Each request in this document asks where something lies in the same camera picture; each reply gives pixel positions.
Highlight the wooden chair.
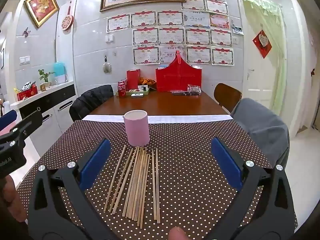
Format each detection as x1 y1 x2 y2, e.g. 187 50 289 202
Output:
214 83 242 114

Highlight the person's right hand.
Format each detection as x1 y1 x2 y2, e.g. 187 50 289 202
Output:
168 226 187 240

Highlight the teal humidifier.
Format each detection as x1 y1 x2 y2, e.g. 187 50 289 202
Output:
54 62 68 84

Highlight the small potted plant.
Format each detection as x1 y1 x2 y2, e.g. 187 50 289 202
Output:
38 69 56 91

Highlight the brown polka-dot tablecloth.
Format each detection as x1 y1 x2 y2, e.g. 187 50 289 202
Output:
16 119 298 240

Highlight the pink cup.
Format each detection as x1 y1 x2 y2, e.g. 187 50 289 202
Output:
124 109 150 147

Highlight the green door curtain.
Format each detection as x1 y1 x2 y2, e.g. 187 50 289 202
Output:
237 0 287 105

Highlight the person's left hand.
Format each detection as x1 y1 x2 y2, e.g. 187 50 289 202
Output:
0 174 27 222

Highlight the round red hanging ornament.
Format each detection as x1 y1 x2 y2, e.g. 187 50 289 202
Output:
61 0 74 33

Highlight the bundle of wooden chopsticks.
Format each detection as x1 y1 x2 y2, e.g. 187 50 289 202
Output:
103 145 161 229

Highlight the red snack box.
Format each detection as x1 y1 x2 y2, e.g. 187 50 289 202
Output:
16 85 38 102

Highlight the small red box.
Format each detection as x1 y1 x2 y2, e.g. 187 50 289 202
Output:
126 69 141 90

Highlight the green tray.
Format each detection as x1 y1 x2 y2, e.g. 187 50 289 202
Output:
126 86 151 97

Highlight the black jacket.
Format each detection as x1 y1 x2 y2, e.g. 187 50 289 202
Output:
69 84 115 122

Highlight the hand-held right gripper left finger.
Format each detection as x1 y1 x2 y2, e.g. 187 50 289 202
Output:
27 138 118 240

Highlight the black and white cabinet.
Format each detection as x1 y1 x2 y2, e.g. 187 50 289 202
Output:
10 81 77 143

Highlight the grey jacket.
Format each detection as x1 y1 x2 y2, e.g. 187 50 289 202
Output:
230 98 290 168

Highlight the red diamond framed artwork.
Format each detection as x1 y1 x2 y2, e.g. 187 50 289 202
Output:
24 0 60 29

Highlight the large red gift bag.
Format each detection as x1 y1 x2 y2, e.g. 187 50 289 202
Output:
155 50 202 92

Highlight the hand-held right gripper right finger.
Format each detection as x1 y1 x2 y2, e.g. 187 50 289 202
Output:
211 137 297 240

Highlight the wall of award certificates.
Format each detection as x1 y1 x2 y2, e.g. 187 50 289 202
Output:
106 0 235 67

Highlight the white door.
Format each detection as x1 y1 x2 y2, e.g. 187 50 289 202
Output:
240 0 287 112

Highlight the pack of red soda cans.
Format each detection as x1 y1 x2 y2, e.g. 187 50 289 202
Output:
117 79 128 97

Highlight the white hanging wall gadget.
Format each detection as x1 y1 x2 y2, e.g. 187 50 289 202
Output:
102 55 113 74

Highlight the red door ornament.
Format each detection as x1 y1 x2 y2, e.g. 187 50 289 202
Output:
252 29 272 59

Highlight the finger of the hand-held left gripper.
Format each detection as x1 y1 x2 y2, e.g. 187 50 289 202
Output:
0 110 18 132
0 110 43 151

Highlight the white table runner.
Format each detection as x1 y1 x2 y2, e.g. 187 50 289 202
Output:
82 114 233 124

